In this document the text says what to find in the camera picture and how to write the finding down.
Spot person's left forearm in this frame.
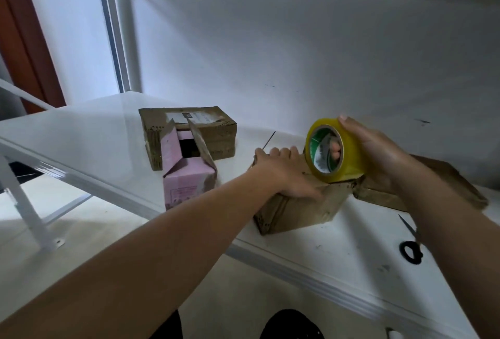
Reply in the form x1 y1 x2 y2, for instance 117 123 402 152
0 171 270 339

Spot red-brown door frame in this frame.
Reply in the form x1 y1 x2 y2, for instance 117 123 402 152
0 0 67 116

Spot corrugated cardboard box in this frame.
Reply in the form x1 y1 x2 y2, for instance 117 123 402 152
252 155 354 235

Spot person's right forearm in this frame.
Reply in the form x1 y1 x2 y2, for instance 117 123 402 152
394 167 500 339

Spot person's black trousers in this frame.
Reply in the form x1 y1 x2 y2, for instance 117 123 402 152
148 308 325 339

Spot yellow tape roll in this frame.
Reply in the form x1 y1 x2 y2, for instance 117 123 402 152
304 118 368 184

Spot white metal shelf rack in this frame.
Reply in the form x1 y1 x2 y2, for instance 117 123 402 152
0 0 500 339

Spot perforated white metal rack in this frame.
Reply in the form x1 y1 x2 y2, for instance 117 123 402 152
0 77 95 254

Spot pink carton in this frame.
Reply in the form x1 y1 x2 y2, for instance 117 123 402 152
160 121 218 211

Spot person's left hand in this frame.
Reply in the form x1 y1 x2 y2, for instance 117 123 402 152
247 146 324 202

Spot black handled scissors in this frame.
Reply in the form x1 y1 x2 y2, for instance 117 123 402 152
398 214 425 266

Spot long cardboard box white label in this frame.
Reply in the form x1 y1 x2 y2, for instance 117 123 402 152
139 105 238 171

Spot person's right hand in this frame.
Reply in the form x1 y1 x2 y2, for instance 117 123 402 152
327 114 417 195

